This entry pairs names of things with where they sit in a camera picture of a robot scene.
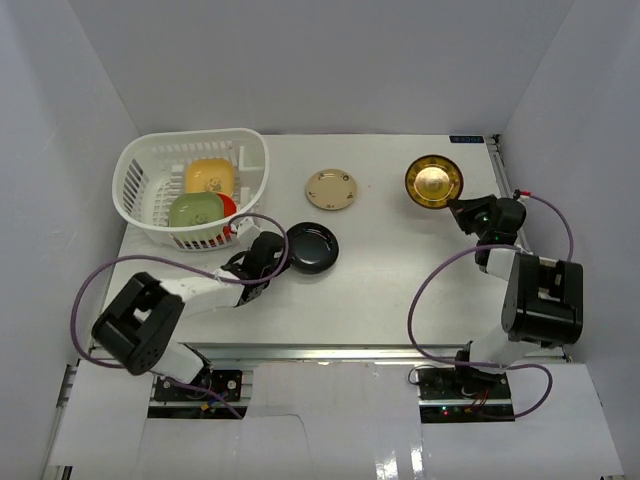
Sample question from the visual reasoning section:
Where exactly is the yellow patterned round plate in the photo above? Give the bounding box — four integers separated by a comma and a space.
404, 154, 464, 210

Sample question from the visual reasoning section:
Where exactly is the black round plate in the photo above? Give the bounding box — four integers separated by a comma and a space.
286, 222, 339, 275

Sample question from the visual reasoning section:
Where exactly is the orange round plate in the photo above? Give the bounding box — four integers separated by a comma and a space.
184, 192, 239, 250

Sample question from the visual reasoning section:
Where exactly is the green square panda dish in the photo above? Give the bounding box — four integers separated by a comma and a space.
168, 192, 224, 228

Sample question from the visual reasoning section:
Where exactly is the yellow square panda dish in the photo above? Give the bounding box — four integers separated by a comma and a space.
185, 158, 235, 196

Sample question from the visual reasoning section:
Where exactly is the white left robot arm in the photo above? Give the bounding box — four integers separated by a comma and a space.
92, 232, 286, 399

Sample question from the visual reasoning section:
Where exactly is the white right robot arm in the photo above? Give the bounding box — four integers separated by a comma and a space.
447, 190, 583, 399

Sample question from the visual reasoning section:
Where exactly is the blue table label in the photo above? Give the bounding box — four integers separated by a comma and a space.
449, 135, 485, 144

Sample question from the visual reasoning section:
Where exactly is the cream floral round plate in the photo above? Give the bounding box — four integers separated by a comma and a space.
304, 169, 358, 211

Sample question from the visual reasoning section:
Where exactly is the white plastic dish basket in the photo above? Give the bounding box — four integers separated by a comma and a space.
112, 128, 270, 252

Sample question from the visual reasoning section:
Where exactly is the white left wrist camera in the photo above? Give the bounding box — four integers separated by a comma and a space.
230, 219, 262, 248

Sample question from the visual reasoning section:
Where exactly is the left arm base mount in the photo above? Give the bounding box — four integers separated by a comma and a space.
151, 369, 243, 418

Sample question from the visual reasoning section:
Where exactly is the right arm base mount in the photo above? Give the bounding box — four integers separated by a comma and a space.
407, 366, 515, 425

